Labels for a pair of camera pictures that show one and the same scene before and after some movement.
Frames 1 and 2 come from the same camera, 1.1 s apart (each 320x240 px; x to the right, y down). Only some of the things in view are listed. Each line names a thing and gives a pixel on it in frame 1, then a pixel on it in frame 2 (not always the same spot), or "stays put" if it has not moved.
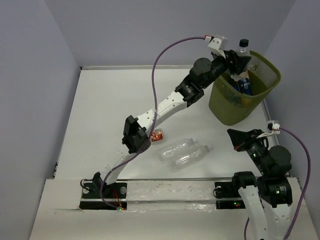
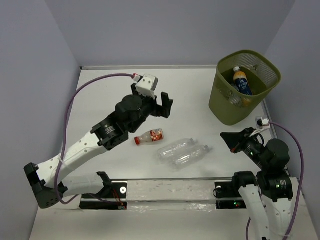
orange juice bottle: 244,86 stays put
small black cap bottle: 243,51 to 241,85
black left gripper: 238,62 to 161,110
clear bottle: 167,153 stays put
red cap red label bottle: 157,135 stays put
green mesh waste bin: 227,106 stays put
